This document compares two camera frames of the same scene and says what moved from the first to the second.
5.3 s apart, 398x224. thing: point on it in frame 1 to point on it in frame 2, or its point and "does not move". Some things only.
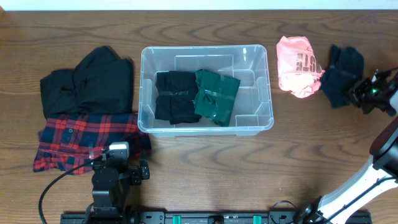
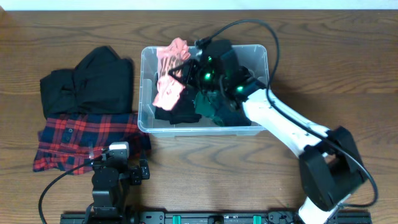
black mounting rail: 211,218 does not move
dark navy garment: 346,66 to 229,106
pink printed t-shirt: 299,72 to 170,86
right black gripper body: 367,96 to 209,78
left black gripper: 136,174 does not move
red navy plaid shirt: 70,140 does not move
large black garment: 102,83 does not move
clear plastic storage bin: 252,111 does not move
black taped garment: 176,93 does not move
